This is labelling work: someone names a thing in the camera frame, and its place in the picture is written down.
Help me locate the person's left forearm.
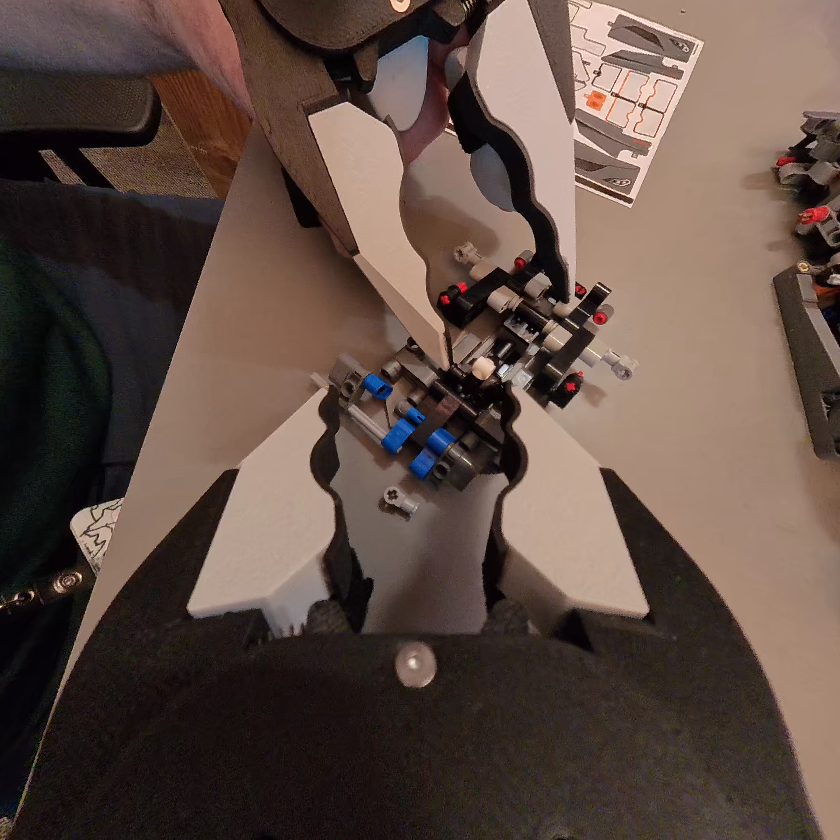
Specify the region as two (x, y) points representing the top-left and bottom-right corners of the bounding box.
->
(0, 0), (258, 127)

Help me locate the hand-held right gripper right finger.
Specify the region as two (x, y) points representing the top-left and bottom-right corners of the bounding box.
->
(482, 382), (651, 636)

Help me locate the light grey axle blue connector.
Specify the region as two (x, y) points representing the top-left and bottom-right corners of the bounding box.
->
(314, 353), (396, 442)

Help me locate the small lego gearbox assembly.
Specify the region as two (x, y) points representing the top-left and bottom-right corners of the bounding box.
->
(311, 241), (639, 494)

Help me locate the person's green shirt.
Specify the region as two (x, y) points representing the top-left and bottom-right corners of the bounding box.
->
(0, 230), (114, 592)

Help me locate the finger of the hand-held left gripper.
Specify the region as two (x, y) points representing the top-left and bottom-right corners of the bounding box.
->
(445, 0), (580, 306)
(306, 100), (455, 380)

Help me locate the large lego car chassis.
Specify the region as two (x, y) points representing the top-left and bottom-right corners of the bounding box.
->
(772, 109), (840, 462)

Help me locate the person's left hand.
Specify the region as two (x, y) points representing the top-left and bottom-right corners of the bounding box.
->
(397, 39), (455, 165)

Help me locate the small light grey lego connector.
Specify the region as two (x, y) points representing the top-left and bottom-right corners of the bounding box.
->
(378, 486), (421, 520)

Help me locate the lego sticker sheet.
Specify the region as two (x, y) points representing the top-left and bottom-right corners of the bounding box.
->
(446, 0), (706, 210)

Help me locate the white patterned card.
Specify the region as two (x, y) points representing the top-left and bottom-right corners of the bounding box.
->
(68, 497), (126, 576)

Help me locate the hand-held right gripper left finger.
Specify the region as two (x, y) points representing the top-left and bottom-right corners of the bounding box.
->
(187, 387), (375, 636)

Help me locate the black office chair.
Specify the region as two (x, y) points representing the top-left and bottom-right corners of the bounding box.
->
(0, 69), (163, 189)

